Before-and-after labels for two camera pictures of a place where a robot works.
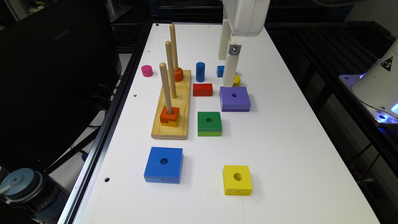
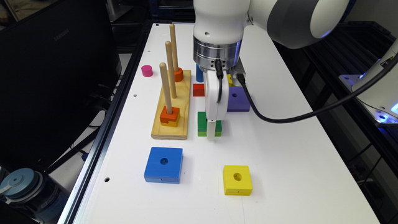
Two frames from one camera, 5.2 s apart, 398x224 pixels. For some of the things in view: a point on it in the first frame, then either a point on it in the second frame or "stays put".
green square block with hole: [209, 124] stays put
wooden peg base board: [181, 101] stays put
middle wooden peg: [170, 61] stays put
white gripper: [245, 18] -> [215, 111]
